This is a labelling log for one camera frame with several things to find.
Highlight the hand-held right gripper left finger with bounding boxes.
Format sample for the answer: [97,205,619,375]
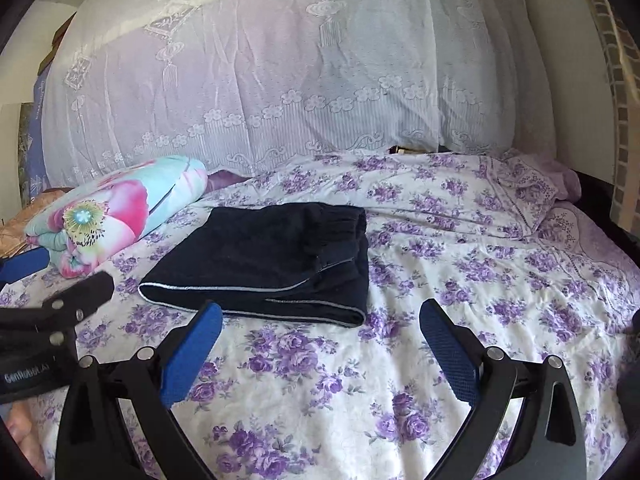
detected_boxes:
[55,301,224,480]

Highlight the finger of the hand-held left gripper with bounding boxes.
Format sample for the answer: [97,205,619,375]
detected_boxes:
[0,252,51,287]
[0,270,116,335]

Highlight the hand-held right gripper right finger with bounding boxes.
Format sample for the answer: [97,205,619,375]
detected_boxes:
[419,298,587,480]

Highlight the dark navy pants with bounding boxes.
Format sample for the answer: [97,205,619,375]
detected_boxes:
[138,202,371,330]

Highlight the person's left hand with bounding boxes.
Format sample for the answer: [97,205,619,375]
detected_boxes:
[6,402,45,467]

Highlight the brown orange pillow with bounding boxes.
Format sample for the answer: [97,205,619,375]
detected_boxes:
[0,187,67,257]

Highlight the folded floral quilt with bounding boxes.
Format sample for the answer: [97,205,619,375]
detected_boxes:
[24,155,209,279]

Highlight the purple floral bedsheet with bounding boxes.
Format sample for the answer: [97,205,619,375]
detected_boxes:
[0,150,640,480]

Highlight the marble pattern panel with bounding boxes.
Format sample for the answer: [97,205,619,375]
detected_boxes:
[16,102,37,182]

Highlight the blue printed cloth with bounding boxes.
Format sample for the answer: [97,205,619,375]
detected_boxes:
[22,66,52,197]

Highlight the dark purple cloth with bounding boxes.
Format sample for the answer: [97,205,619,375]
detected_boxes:
[207,169,247,193]

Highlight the purple embroidered pillow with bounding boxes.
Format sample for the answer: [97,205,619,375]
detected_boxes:
[481,155,582,237]
[537,200,640,312]

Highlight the dark folded garment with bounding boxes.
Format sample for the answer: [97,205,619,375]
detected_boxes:
[616,309,640,412]

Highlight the white lace curtain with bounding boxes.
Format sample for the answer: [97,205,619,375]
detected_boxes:
[42,0,557,187]

